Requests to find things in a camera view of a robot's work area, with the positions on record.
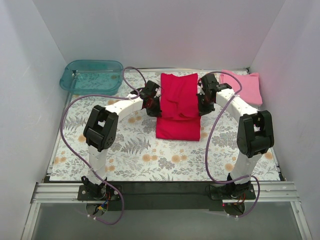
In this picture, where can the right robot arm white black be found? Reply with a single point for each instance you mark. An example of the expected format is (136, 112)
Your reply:
(255, 135)

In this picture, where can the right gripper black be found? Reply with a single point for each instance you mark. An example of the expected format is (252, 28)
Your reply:
(204, 104)

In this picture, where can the red t shirt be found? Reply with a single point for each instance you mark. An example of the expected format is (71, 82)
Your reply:
(180, 118)

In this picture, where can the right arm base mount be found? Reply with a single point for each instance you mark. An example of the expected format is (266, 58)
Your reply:
(231, 191)

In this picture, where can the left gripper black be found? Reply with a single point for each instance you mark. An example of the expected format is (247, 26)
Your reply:
(154, 107)

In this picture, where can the aluminium frame rail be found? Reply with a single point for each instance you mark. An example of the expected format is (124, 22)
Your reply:
(270, 191)

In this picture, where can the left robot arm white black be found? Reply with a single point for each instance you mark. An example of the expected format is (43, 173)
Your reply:
(101, 128)

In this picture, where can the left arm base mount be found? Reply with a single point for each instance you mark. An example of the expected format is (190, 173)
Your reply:
(99, 193)

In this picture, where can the floral patterned table mat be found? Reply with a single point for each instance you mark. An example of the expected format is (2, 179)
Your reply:
(137, 155)

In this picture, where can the teal transparent plastic bin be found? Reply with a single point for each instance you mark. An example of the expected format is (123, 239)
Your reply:
(86, 77)

